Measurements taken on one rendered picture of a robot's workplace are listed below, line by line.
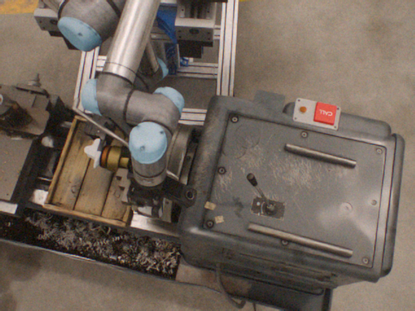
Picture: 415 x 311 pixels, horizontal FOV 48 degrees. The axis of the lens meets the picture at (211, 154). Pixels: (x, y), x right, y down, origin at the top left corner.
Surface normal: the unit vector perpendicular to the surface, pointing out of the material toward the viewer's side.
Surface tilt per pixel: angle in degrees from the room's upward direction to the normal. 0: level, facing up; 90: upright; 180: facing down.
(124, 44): 9
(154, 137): 14
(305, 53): 0
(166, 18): 0
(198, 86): 0
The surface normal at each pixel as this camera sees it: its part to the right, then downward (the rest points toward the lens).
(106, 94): -0.04, -0.14
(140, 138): 0.07, -0.54
